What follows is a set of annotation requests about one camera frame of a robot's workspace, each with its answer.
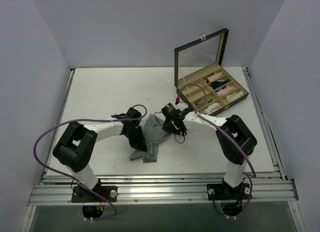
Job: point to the beige rolled underwear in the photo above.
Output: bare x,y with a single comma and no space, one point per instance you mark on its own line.
214,77

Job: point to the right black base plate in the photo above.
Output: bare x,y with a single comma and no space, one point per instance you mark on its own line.
225,192

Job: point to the tan rolled underwear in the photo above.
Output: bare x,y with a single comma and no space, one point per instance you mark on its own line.
203,101

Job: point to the navy rolled underwear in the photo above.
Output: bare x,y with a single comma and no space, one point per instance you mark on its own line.
218,83

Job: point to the pale green rolled underwear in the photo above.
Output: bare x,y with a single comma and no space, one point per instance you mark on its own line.
234,96

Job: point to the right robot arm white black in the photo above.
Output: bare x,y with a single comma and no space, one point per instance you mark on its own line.
236,140

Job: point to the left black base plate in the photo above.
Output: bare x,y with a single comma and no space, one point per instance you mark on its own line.
81,195

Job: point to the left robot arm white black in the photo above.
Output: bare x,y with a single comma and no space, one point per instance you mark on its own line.
75,147

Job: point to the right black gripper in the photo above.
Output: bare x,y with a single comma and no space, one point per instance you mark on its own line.
171,124

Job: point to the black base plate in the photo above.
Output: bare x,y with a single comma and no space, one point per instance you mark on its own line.
225,192
81,195

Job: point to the black compartment storage box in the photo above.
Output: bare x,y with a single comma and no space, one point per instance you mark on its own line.
199,59

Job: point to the grey striped underwear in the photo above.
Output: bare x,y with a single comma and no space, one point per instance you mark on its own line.
154,135

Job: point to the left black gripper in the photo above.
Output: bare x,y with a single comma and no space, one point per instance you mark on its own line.
136,139

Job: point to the aluminium mounting rail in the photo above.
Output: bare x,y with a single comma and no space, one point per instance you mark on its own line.
163,189

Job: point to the light pink rolled underwear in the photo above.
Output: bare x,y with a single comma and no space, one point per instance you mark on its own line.
211,108

